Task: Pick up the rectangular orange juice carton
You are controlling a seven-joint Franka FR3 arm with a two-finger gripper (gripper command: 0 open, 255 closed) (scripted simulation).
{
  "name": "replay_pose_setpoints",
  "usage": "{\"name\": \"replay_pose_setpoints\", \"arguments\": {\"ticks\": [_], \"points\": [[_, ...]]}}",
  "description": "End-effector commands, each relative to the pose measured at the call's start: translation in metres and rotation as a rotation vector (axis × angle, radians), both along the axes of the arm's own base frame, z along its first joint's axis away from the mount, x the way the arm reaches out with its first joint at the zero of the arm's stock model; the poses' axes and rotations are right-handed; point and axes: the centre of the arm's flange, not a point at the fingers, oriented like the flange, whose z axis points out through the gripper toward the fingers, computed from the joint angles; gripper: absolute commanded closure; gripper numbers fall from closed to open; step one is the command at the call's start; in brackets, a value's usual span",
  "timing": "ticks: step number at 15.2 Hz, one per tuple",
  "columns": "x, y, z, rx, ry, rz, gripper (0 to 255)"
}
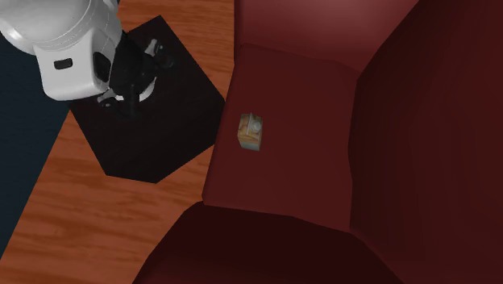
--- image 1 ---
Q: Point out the dark red sofa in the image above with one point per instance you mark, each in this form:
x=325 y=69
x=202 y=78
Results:
x=298 y=118

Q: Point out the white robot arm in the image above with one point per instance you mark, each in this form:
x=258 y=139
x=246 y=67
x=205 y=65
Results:
x=66 y=43

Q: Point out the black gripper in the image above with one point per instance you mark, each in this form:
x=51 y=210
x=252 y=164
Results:
x=127 y=69

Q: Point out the small printed carton with cap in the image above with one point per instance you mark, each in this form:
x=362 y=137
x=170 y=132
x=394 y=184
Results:
x=250 y=133

